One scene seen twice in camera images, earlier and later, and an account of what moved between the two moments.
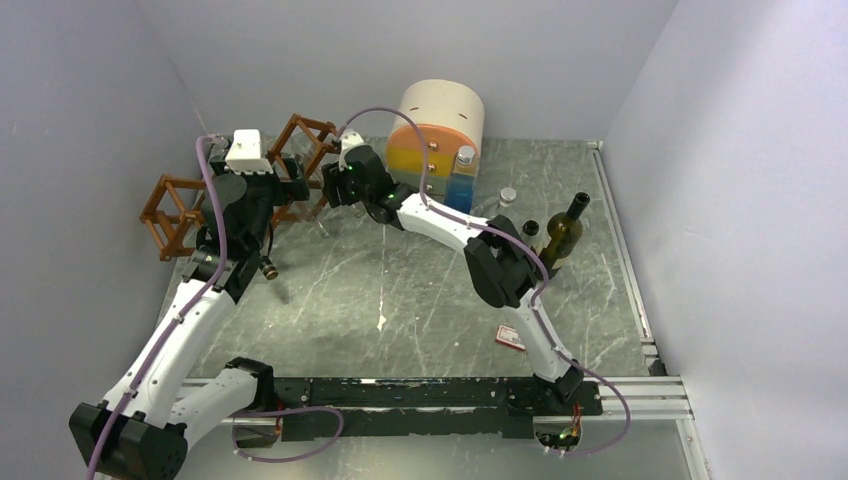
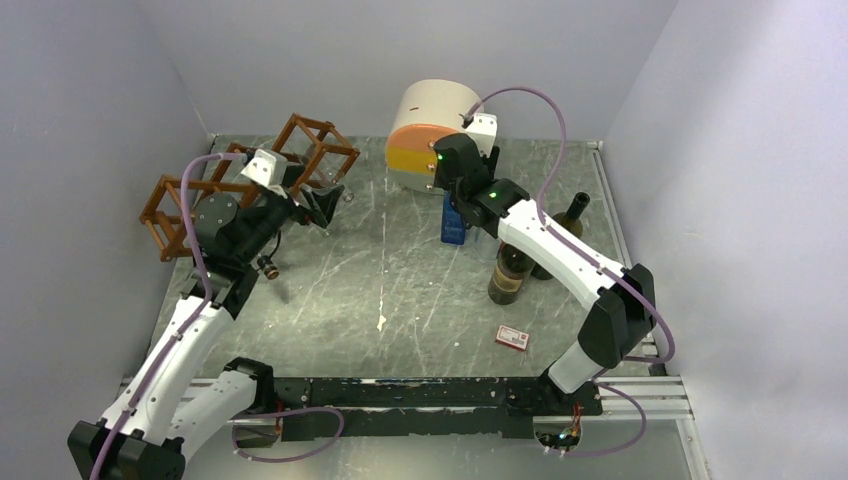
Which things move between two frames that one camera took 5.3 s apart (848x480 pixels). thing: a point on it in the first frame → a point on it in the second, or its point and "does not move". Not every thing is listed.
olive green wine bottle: [565, 231] does not move
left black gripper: [293, 188] → [321, 204]
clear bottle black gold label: [270, 272] does not move
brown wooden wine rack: [172, 211] does not move
